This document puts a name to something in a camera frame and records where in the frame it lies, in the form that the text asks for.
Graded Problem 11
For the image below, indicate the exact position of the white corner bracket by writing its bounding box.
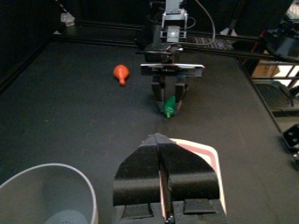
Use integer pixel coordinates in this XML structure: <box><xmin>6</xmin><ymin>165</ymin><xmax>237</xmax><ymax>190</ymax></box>
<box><xmin>60</xmin><ymin>11</ymin><xmax>77</xmax><ymax>28</ymax></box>

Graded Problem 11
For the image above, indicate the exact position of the grey plastic bowl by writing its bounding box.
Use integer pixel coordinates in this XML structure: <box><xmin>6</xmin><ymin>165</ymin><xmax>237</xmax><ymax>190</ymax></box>
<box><xmin>0</xmin><ymin>163</ymin><xmax>99</xmax><ymax>224</ymax></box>

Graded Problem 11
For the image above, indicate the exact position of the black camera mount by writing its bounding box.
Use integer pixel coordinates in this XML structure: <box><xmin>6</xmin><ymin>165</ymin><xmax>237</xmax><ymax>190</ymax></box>
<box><xmin>263</xmin><ymin>14</ymin><xmax>299</xmax><ymax>60</ymax></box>

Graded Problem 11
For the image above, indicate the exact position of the black frame rail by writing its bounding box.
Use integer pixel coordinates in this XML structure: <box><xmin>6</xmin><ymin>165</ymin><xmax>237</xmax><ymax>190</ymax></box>
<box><xmin>50</xmin><ymin>34</ymin><xmax>299</xmax><ymax>64</ymax></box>

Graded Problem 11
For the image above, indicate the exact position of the orange toy drumstick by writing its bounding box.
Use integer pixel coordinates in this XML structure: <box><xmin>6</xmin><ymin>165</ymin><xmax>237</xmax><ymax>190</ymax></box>
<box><xmin>112</xmin><ymin>64</ymin><xmax>131</xmax><ymax>88</ymax></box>

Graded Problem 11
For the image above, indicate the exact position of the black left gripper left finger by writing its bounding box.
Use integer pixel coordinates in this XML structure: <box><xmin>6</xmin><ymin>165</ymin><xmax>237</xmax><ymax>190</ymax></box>
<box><xmin>112</xmin><ymin>132</ymin><xmax>161</xmax><ymax>221</ymax></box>

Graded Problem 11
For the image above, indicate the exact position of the brown cardboard box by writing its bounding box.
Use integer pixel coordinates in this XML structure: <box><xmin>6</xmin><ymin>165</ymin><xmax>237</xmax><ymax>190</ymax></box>
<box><xmin>251</xmin><ymin>62</ymin><xmax>280</xmax><ymax>79</ymax></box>

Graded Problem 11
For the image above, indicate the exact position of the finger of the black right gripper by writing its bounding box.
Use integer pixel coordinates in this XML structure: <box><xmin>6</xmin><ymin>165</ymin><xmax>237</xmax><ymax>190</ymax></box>
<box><xmin>172</xmin><ymin>76</ymin><xmax>192</xmax><ymax>109</ymax></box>
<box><xmin>149</xmin><ymin>74</ymin><xmax>167</xmax><ymax>107</ymax></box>

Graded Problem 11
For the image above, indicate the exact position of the green toy pepper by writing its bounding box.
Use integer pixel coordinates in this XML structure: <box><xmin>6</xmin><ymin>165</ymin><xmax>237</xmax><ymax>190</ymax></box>
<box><xmin>161</xmin><ymin>95</ymin><xmax>179</xmax><ymax>119</ymax></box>

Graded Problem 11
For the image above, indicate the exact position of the grey cable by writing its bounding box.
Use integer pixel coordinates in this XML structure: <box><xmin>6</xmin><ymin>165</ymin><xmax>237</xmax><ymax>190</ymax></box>
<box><xmin>185</xmin><ymin>0</ymin><xmax>217</xmax><ymax>47</ymax></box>

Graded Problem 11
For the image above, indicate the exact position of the black gear box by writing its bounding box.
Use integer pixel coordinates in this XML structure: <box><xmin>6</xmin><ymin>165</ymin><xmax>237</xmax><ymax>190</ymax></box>
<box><xmin>281</xmin><ymin>123</ymin><xmax>299</xmax><ymax>153</ymax></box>

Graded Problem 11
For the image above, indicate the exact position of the pink plate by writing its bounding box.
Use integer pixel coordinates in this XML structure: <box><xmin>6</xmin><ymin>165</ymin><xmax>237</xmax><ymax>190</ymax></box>
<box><xmin>169</xmin><ymin>137</ymin><xmax>228</xmax><ymax>216</ymax></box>

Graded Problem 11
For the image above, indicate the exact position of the black mesh chair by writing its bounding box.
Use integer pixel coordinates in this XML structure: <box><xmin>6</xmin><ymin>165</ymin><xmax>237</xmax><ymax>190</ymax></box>
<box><xmin>252</xmin><ymin>80</ymin><xmax>299</xmax><ymax>118</ymax></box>

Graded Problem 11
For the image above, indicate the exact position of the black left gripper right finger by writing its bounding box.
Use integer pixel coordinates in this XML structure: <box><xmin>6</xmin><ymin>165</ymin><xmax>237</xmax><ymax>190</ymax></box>
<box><xmin>155</xmin><ymin>132</ymin><xmax>220</xmax><ymax>216</ymax></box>

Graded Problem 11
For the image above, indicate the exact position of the red cable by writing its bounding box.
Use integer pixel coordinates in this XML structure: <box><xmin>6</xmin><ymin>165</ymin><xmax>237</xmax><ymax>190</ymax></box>
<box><xmin>241</xmin><ymin>30</ymin><xmax>267</xmax><ymax>66</ymax></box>

